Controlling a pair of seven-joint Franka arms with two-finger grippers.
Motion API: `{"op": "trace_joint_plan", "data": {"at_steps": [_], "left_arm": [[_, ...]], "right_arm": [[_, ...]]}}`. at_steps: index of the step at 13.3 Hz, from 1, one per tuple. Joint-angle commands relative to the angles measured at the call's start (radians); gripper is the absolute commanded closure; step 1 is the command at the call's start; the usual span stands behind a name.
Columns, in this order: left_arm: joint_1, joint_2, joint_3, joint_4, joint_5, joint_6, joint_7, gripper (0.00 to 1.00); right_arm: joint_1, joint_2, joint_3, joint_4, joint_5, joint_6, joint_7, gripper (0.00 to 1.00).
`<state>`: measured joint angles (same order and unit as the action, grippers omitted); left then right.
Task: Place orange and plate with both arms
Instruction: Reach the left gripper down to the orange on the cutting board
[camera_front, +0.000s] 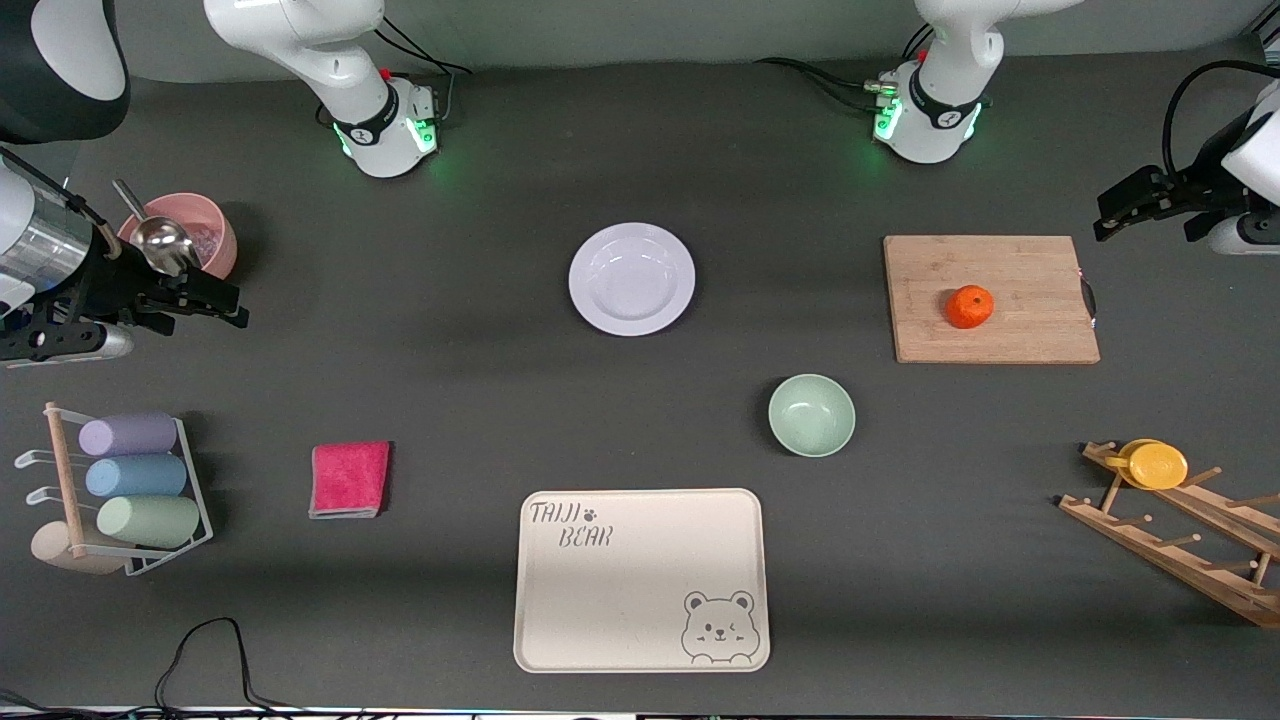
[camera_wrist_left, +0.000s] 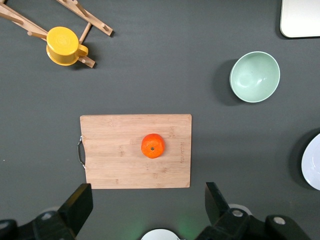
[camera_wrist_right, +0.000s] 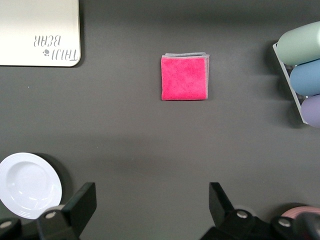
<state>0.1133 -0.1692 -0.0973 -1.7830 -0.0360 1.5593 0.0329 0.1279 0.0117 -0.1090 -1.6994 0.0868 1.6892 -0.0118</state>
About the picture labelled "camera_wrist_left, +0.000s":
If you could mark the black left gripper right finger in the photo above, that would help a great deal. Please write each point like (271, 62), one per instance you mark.
(222, 217)

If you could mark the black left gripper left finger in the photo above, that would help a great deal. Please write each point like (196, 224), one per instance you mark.
(72, 212)

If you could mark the orange fruit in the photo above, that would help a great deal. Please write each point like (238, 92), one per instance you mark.
(153, 146)

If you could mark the white round plate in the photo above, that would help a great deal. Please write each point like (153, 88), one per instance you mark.
(312, 165)

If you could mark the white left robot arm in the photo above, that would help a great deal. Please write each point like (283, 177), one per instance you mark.
(160, 235)

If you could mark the wooden cutting board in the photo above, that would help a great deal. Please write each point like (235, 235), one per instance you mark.
(112, 150)

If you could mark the light green bowl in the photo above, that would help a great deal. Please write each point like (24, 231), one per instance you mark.
(255, 77)

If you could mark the yellow cup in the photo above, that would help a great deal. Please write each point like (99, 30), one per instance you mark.
(62, 45)

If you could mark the wooden peg drying rack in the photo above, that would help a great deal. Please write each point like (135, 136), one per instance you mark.
(97, 23)

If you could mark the cream tray with bear print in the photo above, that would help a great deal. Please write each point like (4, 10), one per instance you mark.
(300, 17)

